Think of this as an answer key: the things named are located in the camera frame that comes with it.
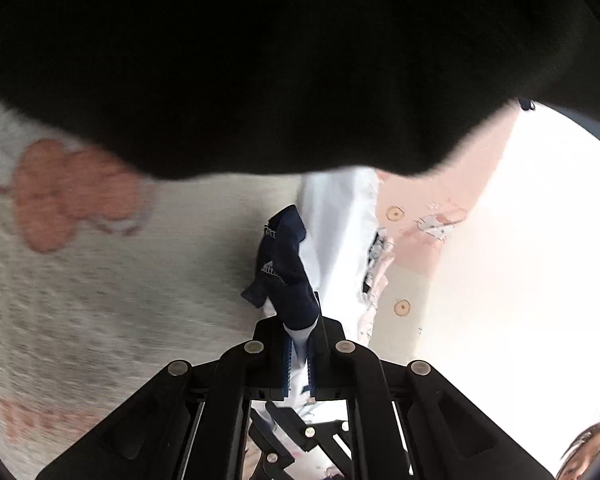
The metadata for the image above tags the pink cartoon print pajama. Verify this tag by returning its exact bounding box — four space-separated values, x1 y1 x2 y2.
356 228 396 346

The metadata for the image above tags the white shirt navy trim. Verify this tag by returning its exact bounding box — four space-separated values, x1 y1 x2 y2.
242 167 380 410

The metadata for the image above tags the pink cream Hello Kitty blanket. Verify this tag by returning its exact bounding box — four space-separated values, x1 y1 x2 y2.
0 103 520 479

